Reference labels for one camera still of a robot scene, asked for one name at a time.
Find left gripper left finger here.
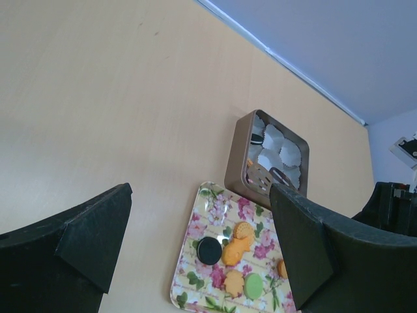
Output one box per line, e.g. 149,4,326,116
1,183,132,312

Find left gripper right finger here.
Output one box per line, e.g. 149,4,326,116
270,184,416,312

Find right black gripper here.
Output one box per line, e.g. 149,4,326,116
352,182,416,237

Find orange round biscuit top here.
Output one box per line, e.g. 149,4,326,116
233,222,255,246

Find orange fish cookie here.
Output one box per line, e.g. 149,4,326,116
222,237,251,266

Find metal tongs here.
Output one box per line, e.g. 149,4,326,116
246,159,297,197

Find black sandwich cookie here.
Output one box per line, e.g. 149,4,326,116
196,237,222,265
250,133,264,145

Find orange flower cookie right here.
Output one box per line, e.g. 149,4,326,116
276,259,288,279

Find orange flower cookie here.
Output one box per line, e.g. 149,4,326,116
224,269,244,298
276,259,288,279

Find green sandwich cookie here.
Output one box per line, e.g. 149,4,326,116
244,273,263,300

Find orange flower cookie left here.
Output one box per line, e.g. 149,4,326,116
224,269,244,298

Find floral serving tray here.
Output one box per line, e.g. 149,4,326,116
170,182,296,312

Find brown cookie tin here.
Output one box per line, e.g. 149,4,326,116
224,110,309,209

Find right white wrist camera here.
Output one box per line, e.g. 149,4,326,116
389,133,416,170

